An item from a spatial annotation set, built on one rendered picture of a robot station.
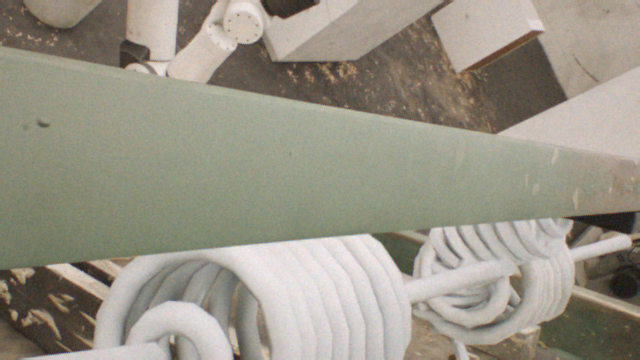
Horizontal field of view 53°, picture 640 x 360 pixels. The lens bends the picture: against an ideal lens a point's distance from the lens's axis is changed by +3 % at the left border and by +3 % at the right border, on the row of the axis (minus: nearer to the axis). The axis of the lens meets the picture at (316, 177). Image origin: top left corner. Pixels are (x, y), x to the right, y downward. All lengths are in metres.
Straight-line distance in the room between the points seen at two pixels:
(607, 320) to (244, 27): 0.71
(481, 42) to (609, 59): 3.26
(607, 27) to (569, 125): 4.51
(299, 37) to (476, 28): 2.66
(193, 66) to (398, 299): 1.00
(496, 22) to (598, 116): 1.73
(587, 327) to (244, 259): 0.88
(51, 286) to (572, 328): 0.72
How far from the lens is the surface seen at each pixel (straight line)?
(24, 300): 0.64
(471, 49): 5.87
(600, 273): 6.07
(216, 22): 1.18
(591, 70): 8.89
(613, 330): 1.00
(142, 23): 1.23
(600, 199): 0.22
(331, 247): 0.19
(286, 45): 3.56
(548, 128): 4.48
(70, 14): 2.74
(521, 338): 0.78
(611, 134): 4.40
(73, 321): 0.57
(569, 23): 8.96
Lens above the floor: 1.99
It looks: 35 degrees down
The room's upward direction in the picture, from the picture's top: 62 degrees clockwise
